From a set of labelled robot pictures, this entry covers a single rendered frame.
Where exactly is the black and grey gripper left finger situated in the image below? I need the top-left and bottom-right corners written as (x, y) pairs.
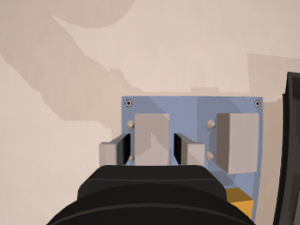
top-left (98, 133), bottom-right (130, 167)

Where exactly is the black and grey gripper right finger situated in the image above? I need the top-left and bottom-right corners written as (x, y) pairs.
top-left (173, 133), bottom-right (205, 167)

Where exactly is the yellow rectangular block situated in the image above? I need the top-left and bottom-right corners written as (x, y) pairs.
top-left (225, 187), bottom-right (254, 218)

